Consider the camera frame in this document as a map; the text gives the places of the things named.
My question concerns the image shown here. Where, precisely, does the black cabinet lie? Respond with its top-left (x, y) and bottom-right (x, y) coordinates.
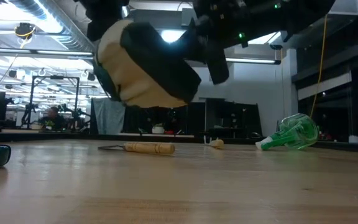
top-left (197, 98), bottom-right (263, 139)

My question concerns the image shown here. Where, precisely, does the long ceiling light bar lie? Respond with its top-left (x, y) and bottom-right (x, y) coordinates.
top-left (225, 57), bottom-right (282, 65)
top-left (0, 47), bottom-right (93, 58)

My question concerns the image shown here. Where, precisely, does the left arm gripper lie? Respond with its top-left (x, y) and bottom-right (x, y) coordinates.
top-left (75, 0), bottom-right (130, 42)

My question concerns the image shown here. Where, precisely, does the wooden handled hand rake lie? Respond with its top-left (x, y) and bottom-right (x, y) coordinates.
top-left (97, 141), bottom-right (176, 156)

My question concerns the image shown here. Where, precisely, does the yellow ceiling cable reel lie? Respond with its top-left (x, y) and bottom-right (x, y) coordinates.
top-left (14, 22), bottom-right (37, 41)

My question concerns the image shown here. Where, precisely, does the grey blue hanging cloth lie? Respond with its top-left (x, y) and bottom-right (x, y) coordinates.
top-left (91, 98), bottom-right (126, 135)

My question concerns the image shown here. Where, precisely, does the black camera rig stand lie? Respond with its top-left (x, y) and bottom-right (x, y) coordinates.
top-left (22, 75), bottom-right (81, 130)

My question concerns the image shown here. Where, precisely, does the person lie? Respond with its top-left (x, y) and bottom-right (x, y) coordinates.
top-left (39, 106), bottom-right (68, 131)

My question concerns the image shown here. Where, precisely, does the silver ceiling air duct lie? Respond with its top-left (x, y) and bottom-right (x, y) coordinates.
top-left (9, 0), bottom-right (96, 52)

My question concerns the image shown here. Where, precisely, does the black metal table frame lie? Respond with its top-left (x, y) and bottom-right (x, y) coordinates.
top-left (0, 129), bottom-right (358, 154)

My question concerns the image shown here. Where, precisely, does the green plastic spray bottle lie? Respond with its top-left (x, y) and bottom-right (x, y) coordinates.
top-left (255, 113), bottom-right (319, 151)

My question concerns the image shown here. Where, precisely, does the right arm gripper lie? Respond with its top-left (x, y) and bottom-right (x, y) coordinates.
top-left (178, 0), bottom-right (279, 85)

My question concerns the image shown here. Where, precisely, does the white bowl with plant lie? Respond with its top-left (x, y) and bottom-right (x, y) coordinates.
top-left (151, 123), bottom-right (166, 135)

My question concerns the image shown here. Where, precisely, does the yellow extension cable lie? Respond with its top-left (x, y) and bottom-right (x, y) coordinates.
top-left (309, 14), bottom-right (329, 119)

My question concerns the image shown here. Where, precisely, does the small beige handled garden tool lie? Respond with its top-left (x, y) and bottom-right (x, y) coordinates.
top-left (203, 135), bottom-right (225, 150)

